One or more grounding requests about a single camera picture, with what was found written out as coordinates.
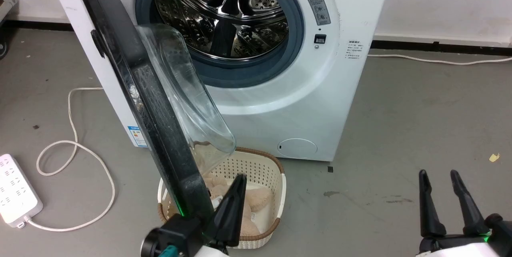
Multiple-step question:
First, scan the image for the thin white floor cable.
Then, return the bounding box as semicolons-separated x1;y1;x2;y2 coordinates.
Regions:
367;53;512;66

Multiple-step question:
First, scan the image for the black cart wheel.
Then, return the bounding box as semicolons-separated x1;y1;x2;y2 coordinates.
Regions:
0;29;10;60

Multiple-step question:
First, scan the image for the grey warning sticker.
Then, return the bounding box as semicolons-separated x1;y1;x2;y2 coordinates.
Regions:
304;0;332;26

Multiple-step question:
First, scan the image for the blue energy label sticker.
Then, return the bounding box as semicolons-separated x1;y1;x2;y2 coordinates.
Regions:
128;126;148;148

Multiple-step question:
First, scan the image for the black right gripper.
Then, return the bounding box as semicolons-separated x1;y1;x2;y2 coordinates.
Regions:
416;170;512;257

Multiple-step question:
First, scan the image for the beige plush toy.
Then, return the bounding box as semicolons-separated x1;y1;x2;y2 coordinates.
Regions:
203;175;229;198
239;208;261;237
244;186;273;212

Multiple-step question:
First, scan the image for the white perforated laundry basket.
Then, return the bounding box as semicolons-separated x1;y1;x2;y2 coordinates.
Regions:
157;147;286;249

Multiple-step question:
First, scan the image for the black washing machine door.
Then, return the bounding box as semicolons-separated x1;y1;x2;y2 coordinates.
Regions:
72;0;236;225

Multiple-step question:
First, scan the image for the white power strip cable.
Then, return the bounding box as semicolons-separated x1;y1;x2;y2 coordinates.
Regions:
25;87;116;232

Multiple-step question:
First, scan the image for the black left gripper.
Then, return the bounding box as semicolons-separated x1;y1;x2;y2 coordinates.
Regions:
141;174;248;257

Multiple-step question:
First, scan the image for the white front-load washing machine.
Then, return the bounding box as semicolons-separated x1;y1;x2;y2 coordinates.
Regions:
43;0;394;162

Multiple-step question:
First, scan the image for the white power strip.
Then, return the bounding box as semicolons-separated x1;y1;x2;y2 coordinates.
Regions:
0;154;44;229

